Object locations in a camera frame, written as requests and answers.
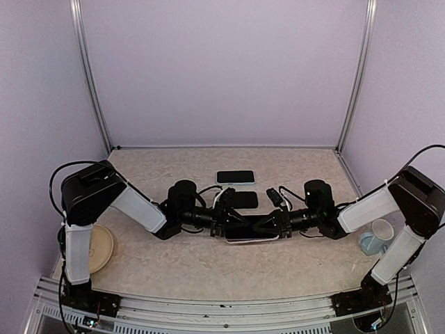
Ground right aluminium frame post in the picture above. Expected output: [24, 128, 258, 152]
[336, 0, 378, 155]

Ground front aluminium rail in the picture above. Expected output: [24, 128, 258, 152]
[19, 276, 431, 333]

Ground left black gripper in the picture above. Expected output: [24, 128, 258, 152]
[179, 201, 250, 237]

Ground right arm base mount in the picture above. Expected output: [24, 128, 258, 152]
[331, 289, 392, 317]

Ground left aluminium frame post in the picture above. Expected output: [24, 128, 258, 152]
[69, 0, 113, 154]

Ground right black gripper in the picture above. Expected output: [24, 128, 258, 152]
[253, 205, 321, 239]

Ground beige round plate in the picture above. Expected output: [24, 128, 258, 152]
[88, 225, 114, 274]

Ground black phone case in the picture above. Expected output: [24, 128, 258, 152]
[232, 191, 259, 211]

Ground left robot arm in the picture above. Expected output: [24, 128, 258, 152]
[49, 160, 250, 310]

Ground black phone silver edge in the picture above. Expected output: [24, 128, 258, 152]
[234, 193, 257, 209]

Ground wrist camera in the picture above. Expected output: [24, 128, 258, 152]
[266, 188, 289, 211]
[212, 187, 236, 209]

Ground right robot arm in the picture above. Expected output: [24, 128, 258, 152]
[252, 164, 444, 309]

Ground black phone teal edge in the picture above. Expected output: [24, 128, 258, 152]
[217, 170, 254, 184]

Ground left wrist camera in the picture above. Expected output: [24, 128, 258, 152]
[212, 187, 236, 209]

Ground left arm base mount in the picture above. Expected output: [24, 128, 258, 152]
[61, 286, 122, 318]

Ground black phone brown edge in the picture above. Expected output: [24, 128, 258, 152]
[225, 215, 270, 236]

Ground pink phone case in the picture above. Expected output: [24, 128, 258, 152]
[225, 234, 279, 244]

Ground light blue mug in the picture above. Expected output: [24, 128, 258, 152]
[358, 218, 394, 255]

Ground aluminium frame post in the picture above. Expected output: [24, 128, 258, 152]
[69, 0, 113, 154]
[336, 0, 378, 155]

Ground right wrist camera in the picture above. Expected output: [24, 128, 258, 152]
[266, 188, 289, 211]

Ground light blue phone case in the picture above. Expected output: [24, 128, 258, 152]
[216, 170, 257, 187]

